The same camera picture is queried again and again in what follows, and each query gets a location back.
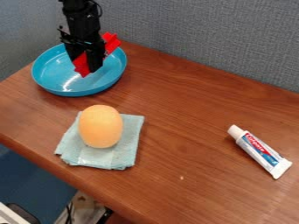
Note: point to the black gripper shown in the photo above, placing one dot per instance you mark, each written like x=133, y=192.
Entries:
x=83, y=37

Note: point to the red plastic block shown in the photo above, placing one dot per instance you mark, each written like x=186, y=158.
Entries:
x=110, y=45

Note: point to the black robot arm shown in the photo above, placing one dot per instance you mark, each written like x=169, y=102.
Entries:
x=79, y=5

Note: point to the blue plate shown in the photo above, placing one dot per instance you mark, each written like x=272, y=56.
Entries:
x=55, y=75

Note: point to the orange egg-shaped sponge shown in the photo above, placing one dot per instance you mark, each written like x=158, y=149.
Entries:
x=101, y=126

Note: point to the light blue cloth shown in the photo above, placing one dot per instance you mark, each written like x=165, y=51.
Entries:
x=114, y=158

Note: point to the white toothpaste tube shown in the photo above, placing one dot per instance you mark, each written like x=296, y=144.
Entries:
x=265, y=155

